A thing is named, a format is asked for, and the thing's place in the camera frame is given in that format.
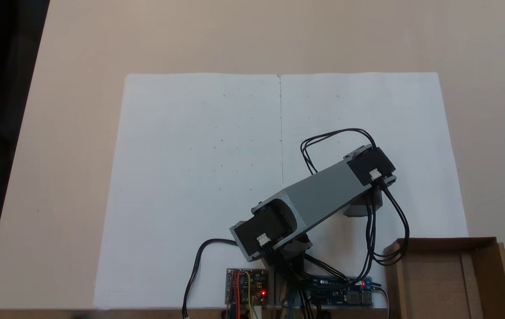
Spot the blue circuit board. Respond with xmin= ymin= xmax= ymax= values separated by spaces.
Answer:
xmin=308 ymin=276 xmax=374 ymax=307

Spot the brown cardboard box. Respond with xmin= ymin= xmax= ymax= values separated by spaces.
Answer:
xmin=383 ymin=237 xmax=505 ymax=319

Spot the black arm motor cable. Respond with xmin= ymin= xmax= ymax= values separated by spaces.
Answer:
xmin=365 ymin=177 xmax=411 ymax=286

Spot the black gripper motor cable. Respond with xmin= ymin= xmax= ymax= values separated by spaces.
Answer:
xmin=300 ymin=128 xmax=378 ymax=174

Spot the circuit board with jumper wires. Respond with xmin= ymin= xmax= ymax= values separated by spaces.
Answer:
xmin=225 ymin=268 xmax=269 ymax=307

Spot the yellow jumper wire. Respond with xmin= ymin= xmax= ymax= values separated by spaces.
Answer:
xmin=243 ymin=271 xmax=258 ymax=319

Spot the red jumper wire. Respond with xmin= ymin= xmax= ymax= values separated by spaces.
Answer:
xmin=232 ymin=270 xmax=241 ymax=319

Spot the black power cable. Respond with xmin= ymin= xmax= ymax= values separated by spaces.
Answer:
xmin=182 ymin=239 xmax=238 ymax=319

